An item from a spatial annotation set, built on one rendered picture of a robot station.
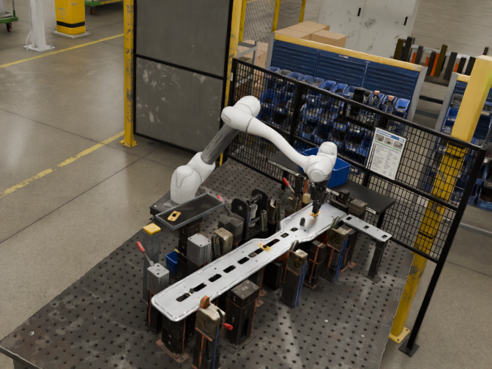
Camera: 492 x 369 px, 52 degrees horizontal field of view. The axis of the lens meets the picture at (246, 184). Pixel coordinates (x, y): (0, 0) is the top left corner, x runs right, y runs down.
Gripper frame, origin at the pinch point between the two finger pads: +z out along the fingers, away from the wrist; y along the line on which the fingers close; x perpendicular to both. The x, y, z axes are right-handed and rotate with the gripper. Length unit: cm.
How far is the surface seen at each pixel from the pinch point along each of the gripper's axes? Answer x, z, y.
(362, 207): 25.0, 1.8, 16.8
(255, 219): -32.9, 4.3, -18.7
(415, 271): 58, 49, 50
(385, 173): 55, -10, 14
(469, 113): 59, -63, 50
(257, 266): -61, 7, 8
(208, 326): -109, 6, 21
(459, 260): 189, 108, 48
